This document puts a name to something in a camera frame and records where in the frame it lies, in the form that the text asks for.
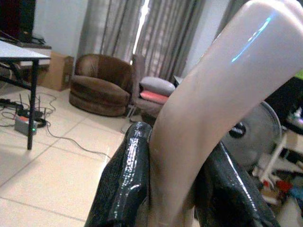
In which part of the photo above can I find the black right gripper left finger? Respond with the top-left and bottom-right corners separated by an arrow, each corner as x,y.
85,122 -> 152,227

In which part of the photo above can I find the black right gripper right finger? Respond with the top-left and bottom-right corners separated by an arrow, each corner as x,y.
193,141 -> 281,227

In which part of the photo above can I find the beige plastic broom handle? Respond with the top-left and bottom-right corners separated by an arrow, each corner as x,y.
149,0 -> 303,227

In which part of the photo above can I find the white standing fan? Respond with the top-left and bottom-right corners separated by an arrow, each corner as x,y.
222,101 -> 291,182

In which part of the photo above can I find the grey chair with metal legs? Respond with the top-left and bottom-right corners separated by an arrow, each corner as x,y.
127,54 -> 176,123

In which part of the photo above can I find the red cushion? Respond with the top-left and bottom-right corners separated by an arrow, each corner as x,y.
139,90 -> 169,103

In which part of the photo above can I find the brown round armchair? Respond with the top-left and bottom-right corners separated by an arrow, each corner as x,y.
69,53 -> 134,117

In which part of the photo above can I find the grey cushion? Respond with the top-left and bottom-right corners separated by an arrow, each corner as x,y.
140,76 -> 176,97

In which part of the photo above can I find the grey box with green light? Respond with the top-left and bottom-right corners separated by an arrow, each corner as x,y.
14,116 -> 38,136

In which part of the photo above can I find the black wifi router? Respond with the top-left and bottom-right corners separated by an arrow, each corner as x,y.
15,93 -> 47,119

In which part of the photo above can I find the brown cardboard box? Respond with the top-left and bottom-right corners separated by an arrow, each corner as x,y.
37,51 -> 75,92

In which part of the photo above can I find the grey striped curtain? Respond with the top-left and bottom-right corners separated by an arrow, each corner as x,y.
77,0 -> 207,82

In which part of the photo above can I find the white table with black legs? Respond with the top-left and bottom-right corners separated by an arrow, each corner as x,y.
0,40 -> 52,150

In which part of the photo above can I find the black television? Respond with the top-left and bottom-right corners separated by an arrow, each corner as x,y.
0,0 -> 45,44

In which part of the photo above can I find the grey floor cable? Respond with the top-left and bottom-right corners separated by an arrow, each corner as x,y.
0,93 -> 111,158

